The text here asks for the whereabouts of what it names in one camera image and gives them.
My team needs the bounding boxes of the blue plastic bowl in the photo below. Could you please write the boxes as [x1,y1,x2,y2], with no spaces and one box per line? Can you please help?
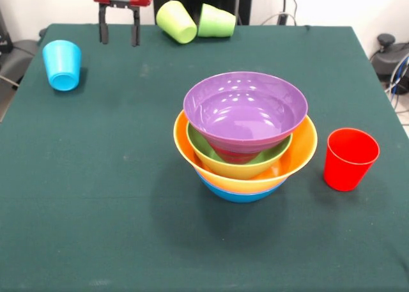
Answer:
[196,170,286,204]

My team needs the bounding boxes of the yellow-green plastic cup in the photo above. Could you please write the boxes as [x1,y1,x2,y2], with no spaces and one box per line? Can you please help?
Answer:
[155,0,198,45]

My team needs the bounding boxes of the red plastic cup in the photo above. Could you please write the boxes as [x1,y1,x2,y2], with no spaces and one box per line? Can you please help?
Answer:
[323,127,381,192]

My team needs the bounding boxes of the magenta plastic bowl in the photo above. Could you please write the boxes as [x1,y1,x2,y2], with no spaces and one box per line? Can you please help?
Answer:
[212,143,265,165]

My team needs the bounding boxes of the orange plastic bowl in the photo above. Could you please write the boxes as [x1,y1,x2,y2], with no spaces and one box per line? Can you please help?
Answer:
[173,109,319,194]

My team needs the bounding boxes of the green plastic bowl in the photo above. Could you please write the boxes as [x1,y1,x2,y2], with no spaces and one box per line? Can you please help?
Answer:
[186,122,293,180]

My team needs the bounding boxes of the purple plastic bowl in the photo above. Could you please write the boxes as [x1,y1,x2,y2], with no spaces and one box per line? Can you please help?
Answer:
[182,71,309,155]

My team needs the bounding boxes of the tangle of cables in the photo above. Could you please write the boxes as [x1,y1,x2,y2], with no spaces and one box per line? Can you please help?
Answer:
[385,57,409,114]

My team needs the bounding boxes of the blue plastic cup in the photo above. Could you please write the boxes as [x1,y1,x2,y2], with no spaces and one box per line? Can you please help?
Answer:
[42,40,82,92]

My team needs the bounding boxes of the green plastic cup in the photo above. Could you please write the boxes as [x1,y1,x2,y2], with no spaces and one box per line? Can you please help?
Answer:
[197,3,237,38]

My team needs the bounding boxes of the dark green tablecloth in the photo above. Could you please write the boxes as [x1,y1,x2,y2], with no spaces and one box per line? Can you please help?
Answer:
[0,23,409,292]

